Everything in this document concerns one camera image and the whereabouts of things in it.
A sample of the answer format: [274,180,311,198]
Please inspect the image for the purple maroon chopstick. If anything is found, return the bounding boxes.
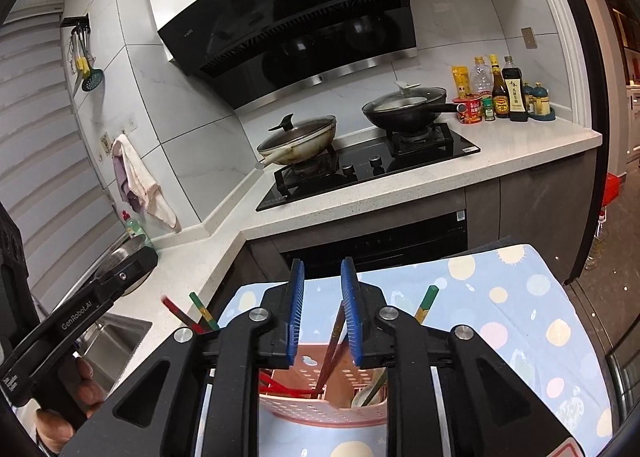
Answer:
[312,305,345,399]

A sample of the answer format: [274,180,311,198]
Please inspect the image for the green chopstick gold band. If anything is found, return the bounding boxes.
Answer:
[189,291,220,331]

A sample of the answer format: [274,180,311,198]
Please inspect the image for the long red chopstick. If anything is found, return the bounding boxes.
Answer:
[258,370,314,399]

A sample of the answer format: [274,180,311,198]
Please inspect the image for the bright red chopstick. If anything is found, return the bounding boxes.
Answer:
[160,295,206,335]

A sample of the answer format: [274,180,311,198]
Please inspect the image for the dark red chopstick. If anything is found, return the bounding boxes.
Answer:
[324,335,349,385]

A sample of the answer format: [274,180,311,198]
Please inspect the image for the brown chopstick gold band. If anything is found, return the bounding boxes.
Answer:
[414,285,439,324]

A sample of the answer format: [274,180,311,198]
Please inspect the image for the kitchen sink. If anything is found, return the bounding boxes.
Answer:
[77,313,152,392]

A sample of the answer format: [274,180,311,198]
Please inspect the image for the person's left hand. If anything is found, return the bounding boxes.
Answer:
[35,357,106,456]

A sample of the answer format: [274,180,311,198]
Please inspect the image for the pink perforated utensil holder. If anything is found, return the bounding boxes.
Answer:
[260,344,387,429]

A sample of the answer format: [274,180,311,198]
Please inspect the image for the black gas stove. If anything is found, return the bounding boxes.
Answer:
[257,122,480,211]

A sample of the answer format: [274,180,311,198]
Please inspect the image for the beige lidded pan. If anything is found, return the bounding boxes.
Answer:
[256,114,337,169]

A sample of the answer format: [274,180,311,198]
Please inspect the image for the green dish soap bottle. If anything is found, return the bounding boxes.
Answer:
[122,210,154,248]

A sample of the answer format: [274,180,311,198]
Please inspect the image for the hanging dish towel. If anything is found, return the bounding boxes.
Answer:
[111,133,180,231]

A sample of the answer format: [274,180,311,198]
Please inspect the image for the black lidded wok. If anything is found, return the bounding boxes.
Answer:
[362,81,465,138]

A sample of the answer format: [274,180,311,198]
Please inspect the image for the red instant noodle cup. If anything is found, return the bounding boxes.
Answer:
[452,95,483,125]

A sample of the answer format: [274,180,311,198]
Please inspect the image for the brown sauce bottle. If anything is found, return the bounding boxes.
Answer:
[489,54,509,119]

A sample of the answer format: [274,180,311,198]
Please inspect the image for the yellow seasoning packet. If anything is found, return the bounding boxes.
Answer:
[451,65,473,99]

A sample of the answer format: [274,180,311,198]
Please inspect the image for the clear oil bottle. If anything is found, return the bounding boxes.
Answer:
[471,56,494,95]

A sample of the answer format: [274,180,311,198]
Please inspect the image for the dark soy sauce bottle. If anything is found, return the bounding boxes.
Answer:
[502,55,528,122]

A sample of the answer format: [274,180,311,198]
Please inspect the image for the small teal jars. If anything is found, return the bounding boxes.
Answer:
[524,82,555,121]

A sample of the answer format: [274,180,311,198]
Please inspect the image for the hanging teal skimmer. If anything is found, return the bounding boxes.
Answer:
[70,26,104,93]

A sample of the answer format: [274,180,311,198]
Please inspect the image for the black range hood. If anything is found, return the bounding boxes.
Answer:
[160,0,416,110]

